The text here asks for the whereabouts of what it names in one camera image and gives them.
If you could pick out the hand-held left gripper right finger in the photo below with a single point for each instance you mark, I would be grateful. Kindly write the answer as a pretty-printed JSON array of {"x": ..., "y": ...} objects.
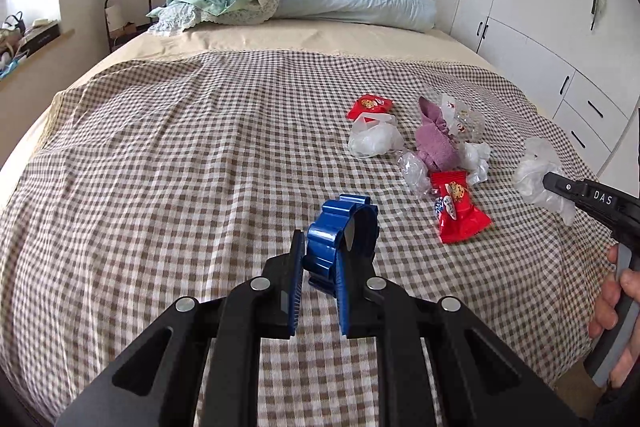
[{"x": 344, "y": 302}]

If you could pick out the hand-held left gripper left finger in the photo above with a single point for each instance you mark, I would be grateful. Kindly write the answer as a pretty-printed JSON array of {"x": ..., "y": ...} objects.
[{"x": 295, "y": 277}]

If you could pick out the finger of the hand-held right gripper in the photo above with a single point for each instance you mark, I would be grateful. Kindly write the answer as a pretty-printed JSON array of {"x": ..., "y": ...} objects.
[{"x": 580, "y": 194}]

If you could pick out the clear plastic bag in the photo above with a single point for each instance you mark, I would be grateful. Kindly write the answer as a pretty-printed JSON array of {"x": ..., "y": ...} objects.
[{"x": 535, "y": 167}]

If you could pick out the blue tape dispenser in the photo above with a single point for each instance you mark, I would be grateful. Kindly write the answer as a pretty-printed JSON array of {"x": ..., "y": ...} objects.
[{"x": 325, "y": 232}]

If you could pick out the person's right hand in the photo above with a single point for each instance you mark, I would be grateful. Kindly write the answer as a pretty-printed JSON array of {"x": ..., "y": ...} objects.
[{"x": 631, "y": 287}]

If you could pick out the light wooden door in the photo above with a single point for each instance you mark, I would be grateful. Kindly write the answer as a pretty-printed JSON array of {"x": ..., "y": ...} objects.
[{"x": 631, "y": 147}]

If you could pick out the white crumpled plastic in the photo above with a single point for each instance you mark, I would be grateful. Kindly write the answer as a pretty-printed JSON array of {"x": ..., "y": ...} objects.
[{"x": 475, "y": 157}]

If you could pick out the red cookie packet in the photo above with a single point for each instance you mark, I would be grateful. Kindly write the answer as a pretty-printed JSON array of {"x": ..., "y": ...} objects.
[
  {"x": 462, "y": 219},
  {"x": 367, "y": 106}
]

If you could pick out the small blue white candy wrapper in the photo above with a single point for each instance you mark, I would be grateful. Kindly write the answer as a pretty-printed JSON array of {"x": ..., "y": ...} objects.
[{"x": 444, "y": 207}]

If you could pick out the clear crumpled plastic wrap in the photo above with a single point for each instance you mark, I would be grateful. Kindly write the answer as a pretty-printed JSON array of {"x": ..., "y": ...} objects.
[{"x": 415, "y": 172}]

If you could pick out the purple cloth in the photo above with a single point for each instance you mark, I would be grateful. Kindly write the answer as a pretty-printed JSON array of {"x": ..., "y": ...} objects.
[{"x": 435, "y": 142}]

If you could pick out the white plastic bag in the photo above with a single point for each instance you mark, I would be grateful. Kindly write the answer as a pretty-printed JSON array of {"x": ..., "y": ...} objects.
[{"x": 372, "y": 139}]

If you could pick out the brown checkered bedspread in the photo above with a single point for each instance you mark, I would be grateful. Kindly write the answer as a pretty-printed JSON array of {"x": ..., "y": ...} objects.
[{"x": 200, "y": 132}]

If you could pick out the beige bed sheet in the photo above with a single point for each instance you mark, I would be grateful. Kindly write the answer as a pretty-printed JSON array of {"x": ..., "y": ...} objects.
[{"x": 300, "y": 39}]

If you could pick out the wooden window sill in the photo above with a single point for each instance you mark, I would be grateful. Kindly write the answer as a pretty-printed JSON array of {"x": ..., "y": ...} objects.
[{"x": 50, "y": 46}]

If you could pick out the dark cardboard box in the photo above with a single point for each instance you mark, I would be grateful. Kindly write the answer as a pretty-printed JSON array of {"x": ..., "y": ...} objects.
[{"x": 42, "y": 38}]

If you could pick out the woven handbag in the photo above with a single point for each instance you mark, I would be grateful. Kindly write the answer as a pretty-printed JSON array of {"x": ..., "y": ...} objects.
[{"x": 12, "y": 26}]

